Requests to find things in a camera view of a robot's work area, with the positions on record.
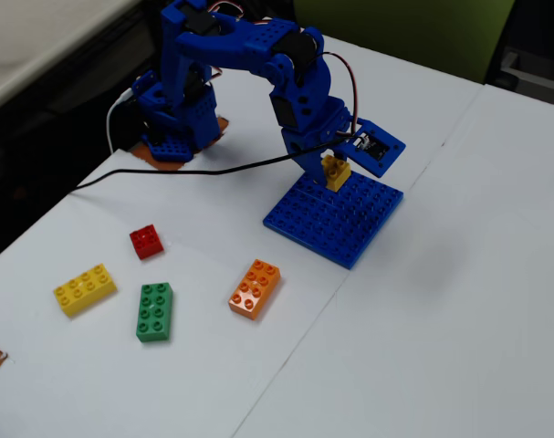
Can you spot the red 2x2 block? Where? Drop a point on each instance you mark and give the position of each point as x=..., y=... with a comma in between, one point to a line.
x=146, y=244

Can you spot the green 2x4 block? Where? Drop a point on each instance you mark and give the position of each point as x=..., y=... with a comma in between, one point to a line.
x=154, y=312

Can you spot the yellow 2x2 block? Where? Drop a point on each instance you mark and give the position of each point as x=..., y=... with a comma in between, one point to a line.
x=336, y=175

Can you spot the grey metal frame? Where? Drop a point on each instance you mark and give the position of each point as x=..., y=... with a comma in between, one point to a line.
x=532, y=77

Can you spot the blue printed gripper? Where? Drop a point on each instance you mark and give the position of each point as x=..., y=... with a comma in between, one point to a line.
x=305, y=155

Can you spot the brown cardboard base pad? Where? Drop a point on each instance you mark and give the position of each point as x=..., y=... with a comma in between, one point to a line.
x=142, y=155

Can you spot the orange 2x4 block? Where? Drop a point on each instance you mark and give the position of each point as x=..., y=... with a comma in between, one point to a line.
x=254, y=289

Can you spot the yellow 2x4 block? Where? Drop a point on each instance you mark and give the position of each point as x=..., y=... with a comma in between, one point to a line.
x=85, y=289

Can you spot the blue printed robot arm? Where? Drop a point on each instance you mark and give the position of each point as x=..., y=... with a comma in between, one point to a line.
x=258, y=41

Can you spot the white side desk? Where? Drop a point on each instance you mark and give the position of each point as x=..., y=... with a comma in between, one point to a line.
x=30, y=45

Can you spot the blue framed wrist camera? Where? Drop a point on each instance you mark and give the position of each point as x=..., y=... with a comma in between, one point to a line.
x=390, y=155

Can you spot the blue 8x8 studded baseplate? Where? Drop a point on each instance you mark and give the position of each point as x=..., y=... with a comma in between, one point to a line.
x=331, y=228

